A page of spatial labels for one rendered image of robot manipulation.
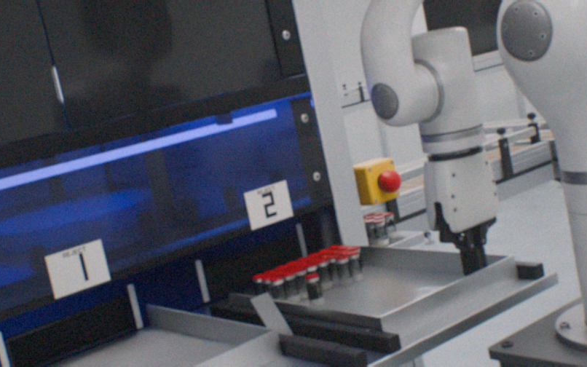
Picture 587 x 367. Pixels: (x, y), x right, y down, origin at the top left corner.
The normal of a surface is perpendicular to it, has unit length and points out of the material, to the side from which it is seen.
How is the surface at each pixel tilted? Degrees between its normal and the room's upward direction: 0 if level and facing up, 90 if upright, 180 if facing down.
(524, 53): 110
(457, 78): 89
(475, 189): 93
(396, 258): 90
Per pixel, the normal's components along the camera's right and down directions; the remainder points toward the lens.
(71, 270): 0.60, -0.01
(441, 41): 0.03, 0.14
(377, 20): -0.75, -0.30
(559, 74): -0.40, 0.76
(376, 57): -0.74, 0.14
